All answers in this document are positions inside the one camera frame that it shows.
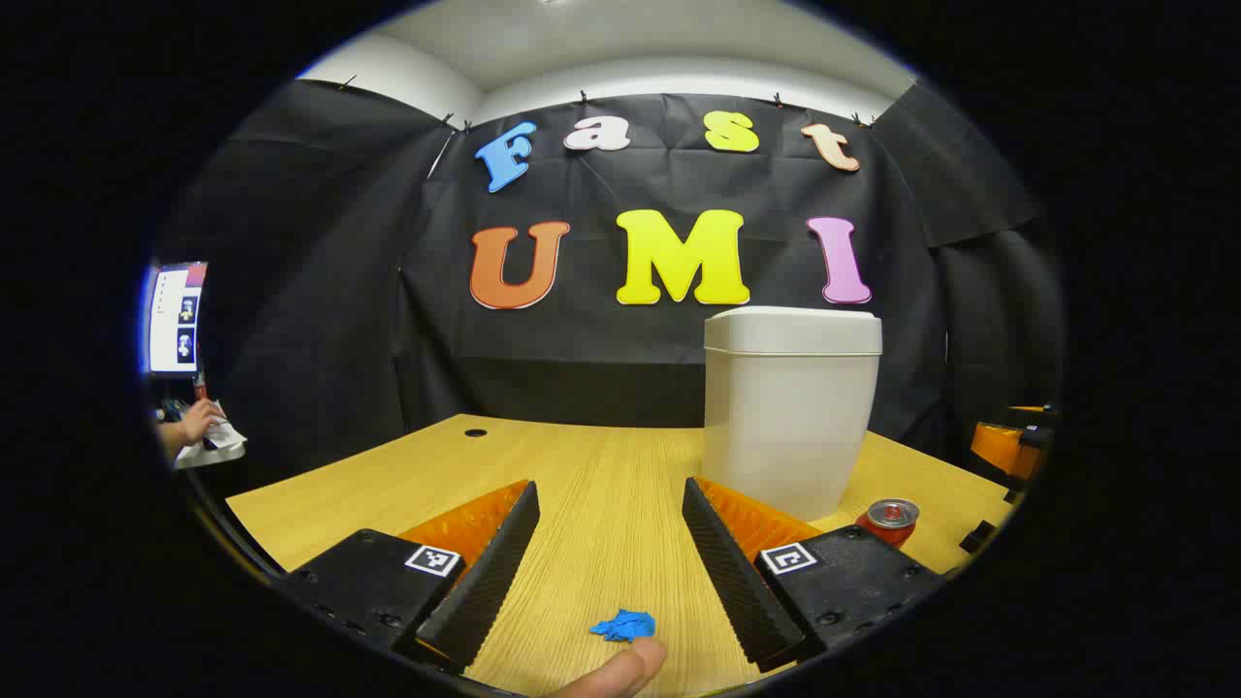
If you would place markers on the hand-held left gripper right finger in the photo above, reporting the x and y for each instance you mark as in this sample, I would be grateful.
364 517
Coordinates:
732 582

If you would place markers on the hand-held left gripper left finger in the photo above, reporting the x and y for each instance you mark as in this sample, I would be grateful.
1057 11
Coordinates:
490 572

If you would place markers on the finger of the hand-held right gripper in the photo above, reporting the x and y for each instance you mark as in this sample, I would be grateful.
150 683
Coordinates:
1003 451
1033 411

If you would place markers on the blue paper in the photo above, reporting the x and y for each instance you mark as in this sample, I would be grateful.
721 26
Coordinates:
623 626

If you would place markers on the red pop can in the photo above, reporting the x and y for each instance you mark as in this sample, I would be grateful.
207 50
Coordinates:
890 523

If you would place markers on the white desktop garbage bin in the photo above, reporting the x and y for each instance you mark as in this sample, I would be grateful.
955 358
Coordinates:
790 417

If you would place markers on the wooden desktop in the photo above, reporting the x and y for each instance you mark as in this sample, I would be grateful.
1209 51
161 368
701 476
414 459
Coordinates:
601 485

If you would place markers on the black backdrop cloth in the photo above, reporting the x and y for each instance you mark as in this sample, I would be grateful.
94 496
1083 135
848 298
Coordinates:
601 359

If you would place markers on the white side table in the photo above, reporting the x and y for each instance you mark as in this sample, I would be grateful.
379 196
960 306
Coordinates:
218 448

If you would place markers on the computer monitor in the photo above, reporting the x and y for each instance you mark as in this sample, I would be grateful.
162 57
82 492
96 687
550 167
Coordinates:
176 318

